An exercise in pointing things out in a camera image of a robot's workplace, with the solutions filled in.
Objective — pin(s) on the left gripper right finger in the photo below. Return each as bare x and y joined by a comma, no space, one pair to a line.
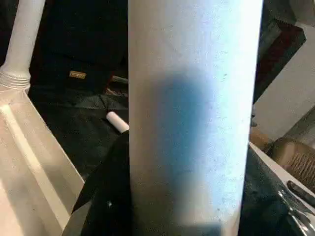
263,209

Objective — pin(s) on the black mat cover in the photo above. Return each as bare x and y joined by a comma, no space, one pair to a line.
73,123

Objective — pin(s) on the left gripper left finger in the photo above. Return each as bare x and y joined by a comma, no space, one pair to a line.
108,191

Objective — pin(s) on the brown woven object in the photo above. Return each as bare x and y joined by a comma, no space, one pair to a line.
295,155

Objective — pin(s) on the white plastic table leg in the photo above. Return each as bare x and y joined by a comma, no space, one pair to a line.
192,98
22,44
116,121

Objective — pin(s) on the small black device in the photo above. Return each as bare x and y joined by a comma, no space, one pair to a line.
301,191

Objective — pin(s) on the white plastic table top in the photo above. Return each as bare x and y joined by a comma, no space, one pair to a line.
29,147

